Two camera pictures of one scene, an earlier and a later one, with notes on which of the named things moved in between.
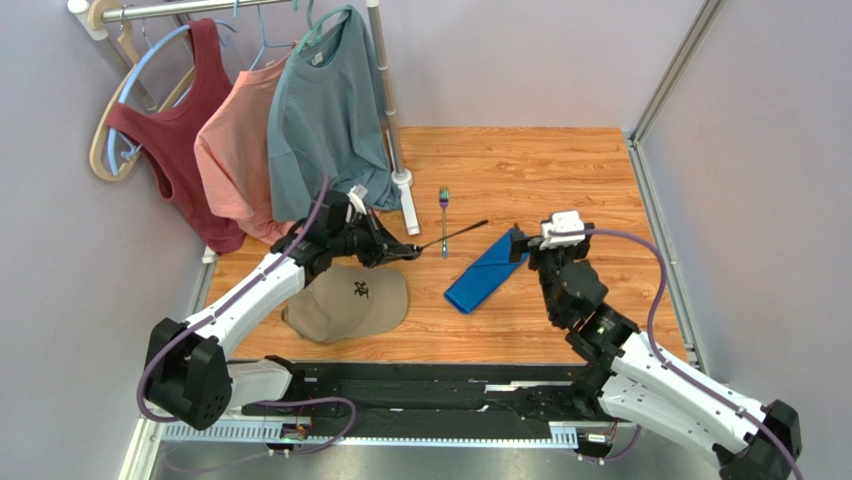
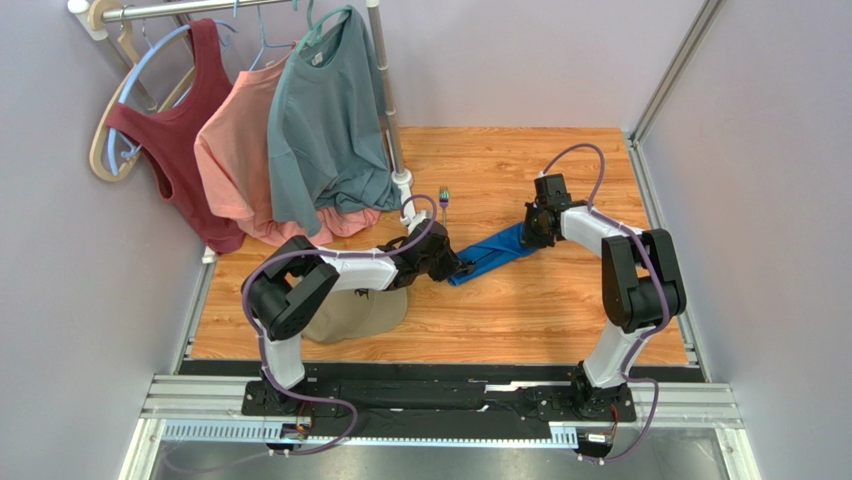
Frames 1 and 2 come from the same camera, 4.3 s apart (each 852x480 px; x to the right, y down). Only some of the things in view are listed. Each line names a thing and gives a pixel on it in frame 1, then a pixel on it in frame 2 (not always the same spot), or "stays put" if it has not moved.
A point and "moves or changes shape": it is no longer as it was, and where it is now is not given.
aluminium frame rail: [153, 437] stays put
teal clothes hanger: [313, 35] stays put
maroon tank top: [168, 138] stays put
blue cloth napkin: [485, 276] moves or changes shape
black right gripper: [533, 250] → [530, 229]
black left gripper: [384, 246] → [452, 266]
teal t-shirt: [326, 120] stays put
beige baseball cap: [347, 302] stays put
